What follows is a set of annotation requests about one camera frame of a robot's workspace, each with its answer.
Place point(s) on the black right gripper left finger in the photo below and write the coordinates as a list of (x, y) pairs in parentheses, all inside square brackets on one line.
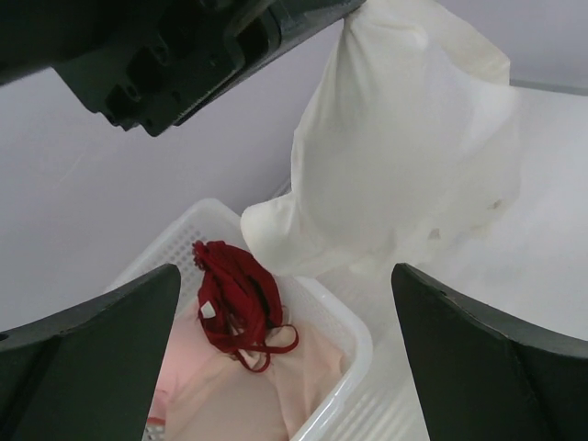
[(89, 372)]

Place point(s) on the white bra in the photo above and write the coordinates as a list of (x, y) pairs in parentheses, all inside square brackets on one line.
[(409, 143)]

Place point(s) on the pink garment in basket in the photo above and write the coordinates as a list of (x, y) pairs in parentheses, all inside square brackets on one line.
[(203, 394)]

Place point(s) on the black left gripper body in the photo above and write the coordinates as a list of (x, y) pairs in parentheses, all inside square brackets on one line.
[(154, 64)]

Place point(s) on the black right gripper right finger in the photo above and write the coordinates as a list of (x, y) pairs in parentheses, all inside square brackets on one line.
[(483, 374)]

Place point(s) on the red bra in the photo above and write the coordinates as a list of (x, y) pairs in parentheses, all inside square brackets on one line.
[(239, 306)]

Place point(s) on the white plastic laundry basket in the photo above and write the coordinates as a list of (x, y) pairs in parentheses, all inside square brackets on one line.
[(346, 378)]

